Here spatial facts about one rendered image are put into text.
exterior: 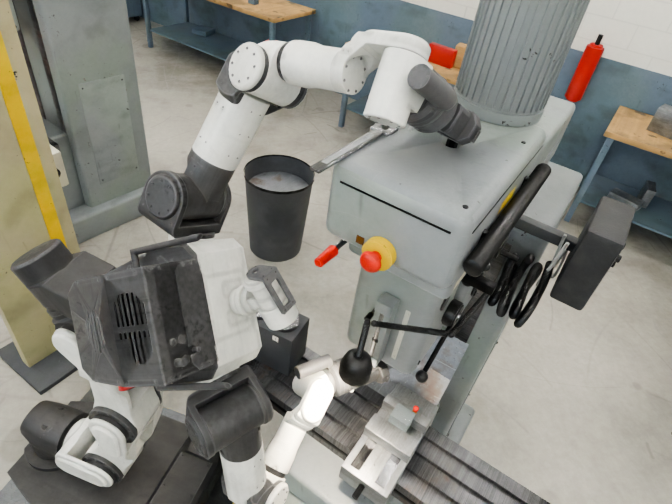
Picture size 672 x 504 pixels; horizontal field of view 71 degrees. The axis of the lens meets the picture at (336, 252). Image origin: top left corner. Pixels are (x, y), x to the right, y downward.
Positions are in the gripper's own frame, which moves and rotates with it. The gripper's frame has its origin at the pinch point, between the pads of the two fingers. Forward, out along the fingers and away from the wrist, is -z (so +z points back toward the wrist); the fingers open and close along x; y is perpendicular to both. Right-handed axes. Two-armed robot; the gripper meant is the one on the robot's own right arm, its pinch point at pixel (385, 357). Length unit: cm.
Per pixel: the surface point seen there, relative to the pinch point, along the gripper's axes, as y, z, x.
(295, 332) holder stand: 14.4, 12.2, 28.6
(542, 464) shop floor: 122, -114, -26
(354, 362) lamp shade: -23.3, 21.9, -11.0
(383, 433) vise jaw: 21.9, 2.7, -10.3
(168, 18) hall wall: 110, -133, 708
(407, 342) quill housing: -20.1, 5.7, -9.7
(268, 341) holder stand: 19.8, 19.5, 32.7
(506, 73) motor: -76, -14, 5
